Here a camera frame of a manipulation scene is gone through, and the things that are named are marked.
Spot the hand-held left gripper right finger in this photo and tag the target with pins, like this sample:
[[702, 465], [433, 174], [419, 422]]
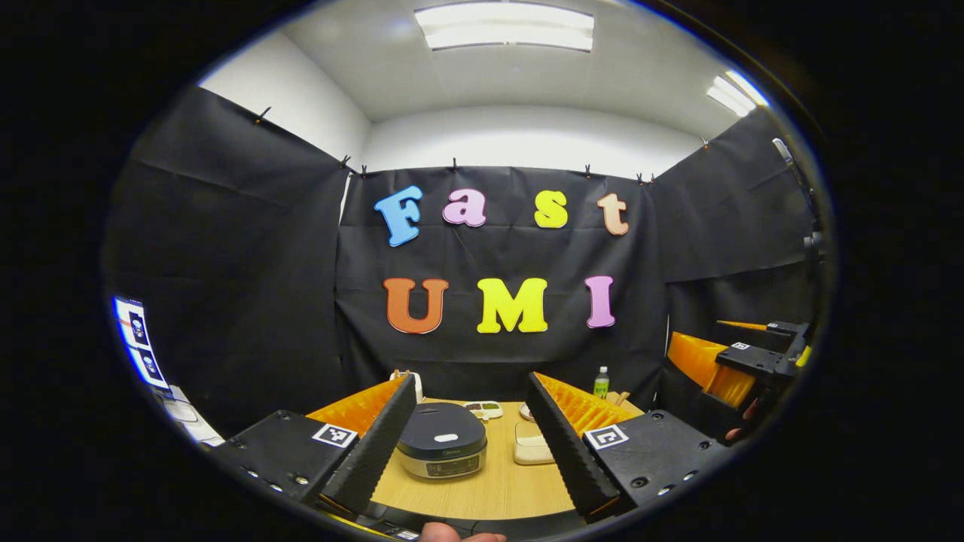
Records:
[[568, 444]]

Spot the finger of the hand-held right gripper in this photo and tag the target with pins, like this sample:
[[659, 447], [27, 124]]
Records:
[[700, 361], [787, 329]]

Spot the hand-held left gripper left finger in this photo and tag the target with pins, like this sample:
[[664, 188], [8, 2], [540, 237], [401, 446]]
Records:
[[380, 444]]

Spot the cream tray of rice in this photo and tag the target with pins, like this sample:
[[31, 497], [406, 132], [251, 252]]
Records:
[[531, 448]]

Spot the dark grey rice cooker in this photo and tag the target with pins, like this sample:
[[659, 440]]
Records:
[[429, 421]]

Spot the wooden spoon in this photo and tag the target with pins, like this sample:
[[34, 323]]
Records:
[[622, 396]]

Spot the green drink bottle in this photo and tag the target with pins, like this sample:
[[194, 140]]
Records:
[[601, 385]]

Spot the white toaster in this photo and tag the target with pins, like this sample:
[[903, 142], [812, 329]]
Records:
[[418, 388]]

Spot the white divided dish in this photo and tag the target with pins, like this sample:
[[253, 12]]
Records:
[[486, 409]]

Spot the grey metal stand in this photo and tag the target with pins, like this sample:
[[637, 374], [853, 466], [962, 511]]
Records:
[[806, 203]]

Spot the white side desk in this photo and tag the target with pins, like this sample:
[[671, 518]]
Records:
[[188, 421]]

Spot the black backdrop cloth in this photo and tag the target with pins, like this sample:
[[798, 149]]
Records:
[[263, 263]]

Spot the computer monitor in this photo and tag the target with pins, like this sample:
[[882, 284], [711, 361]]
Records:
[[139, 342]]

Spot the long ceiling light panel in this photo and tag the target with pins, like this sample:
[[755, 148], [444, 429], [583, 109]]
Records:
[[504, 26]]

